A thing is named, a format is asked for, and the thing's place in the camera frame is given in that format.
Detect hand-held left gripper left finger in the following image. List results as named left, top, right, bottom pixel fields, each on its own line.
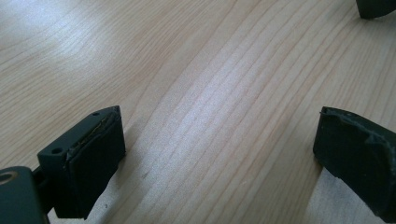
left=36, top=105, right=127, bottom=220

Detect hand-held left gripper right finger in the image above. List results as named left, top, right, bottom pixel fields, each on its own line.
left=312, top=105, right=396, bottom=224

